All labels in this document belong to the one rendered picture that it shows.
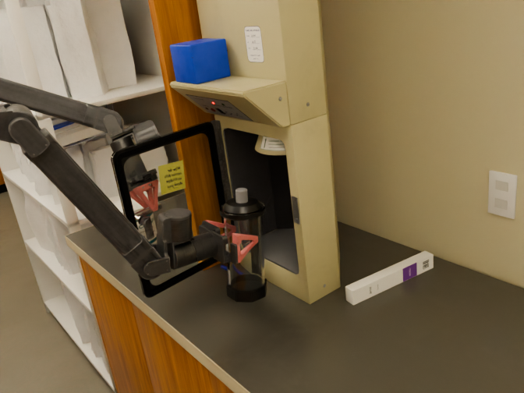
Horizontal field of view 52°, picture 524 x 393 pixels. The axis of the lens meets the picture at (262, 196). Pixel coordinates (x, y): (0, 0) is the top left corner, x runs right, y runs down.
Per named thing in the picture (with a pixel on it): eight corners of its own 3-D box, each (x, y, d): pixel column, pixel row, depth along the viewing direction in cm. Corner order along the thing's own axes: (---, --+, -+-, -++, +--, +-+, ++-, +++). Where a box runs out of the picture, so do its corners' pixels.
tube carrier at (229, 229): (251, 274, 140) (247, 196, 133) (277, 288, 132) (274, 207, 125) (217, 288, 134) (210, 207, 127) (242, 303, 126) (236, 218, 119)
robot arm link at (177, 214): (133, 260, 119) (144, 277, 112) (129, 213, 115) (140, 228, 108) (185, 249, 124) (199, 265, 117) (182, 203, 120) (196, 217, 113)
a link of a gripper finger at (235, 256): (245, 219, 128) (211, 229, 122) (263, 228, 122) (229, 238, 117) (246, 246, 130) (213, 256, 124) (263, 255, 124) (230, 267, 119)
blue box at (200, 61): (209, 74, 138) (203, 37, 135) (231, 76, 130) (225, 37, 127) (175, 82, 133) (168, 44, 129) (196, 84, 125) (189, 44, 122)
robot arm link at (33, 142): (-5, 118, 97) (-2, 132, 88) (21, 100, 98) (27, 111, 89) (137, 267, 120) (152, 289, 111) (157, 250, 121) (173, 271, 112)
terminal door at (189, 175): (233, 253, 157) (212, 119, 143) (145, 300, 139) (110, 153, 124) (231, 252, 158) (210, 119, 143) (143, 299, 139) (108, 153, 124)
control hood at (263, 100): (213, 111, 144) (207, 72, 140) (292, 125, 119) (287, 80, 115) (175, 121, 138) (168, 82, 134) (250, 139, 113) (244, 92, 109)
